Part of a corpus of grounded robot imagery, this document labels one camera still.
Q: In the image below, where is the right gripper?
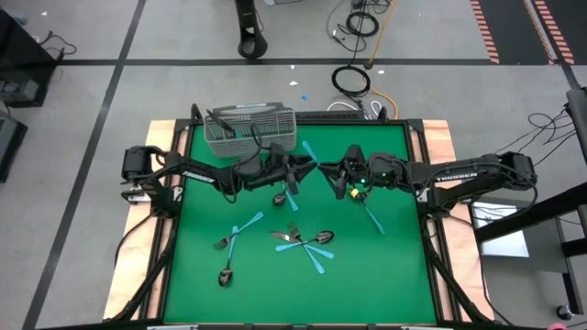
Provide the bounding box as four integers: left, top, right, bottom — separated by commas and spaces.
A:
319, 144, 369, 201

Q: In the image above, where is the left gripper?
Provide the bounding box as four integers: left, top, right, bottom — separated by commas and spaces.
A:
265, 142, 319, 184

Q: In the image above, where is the grey plastic cutlery basket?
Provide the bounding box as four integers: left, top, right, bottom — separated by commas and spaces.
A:
203, 101, 298, 160

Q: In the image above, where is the black power strip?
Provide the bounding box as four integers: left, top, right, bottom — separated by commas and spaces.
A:
295, 110, 368, 121

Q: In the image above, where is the green table mat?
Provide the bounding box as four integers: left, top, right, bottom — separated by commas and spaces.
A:
162, 122, 437, 325

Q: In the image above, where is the white sheet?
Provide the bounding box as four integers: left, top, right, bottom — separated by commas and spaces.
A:
471, 201, 531, 259

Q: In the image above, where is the black orange-striped floor mat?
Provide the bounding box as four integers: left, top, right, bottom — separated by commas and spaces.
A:
468, 0, 577, 66

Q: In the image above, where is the black equipment box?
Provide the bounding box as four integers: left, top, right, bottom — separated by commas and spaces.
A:
0, 112, 28, 184

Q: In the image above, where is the black desk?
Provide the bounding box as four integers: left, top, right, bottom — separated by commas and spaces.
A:
0, 8, 60, 109

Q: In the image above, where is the white floor cable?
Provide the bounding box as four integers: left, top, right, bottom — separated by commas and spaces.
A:
326, 99, 382, 116

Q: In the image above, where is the coiled black cable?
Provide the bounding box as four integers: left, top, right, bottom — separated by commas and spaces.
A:
330, 65, 371, 98
344, 11, 381, 39

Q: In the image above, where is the black pedestal stand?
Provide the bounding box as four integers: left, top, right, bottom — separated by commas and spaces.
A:
234, 0, 270, 60

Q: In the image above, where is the orange floor cable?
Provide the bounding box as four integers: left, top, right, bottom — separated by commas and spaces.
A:
365, 0, 400, 121

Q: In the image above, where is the black metal workstation frame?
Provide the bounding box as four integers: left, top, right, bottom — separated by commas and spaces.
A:
471, 86, 587, 322

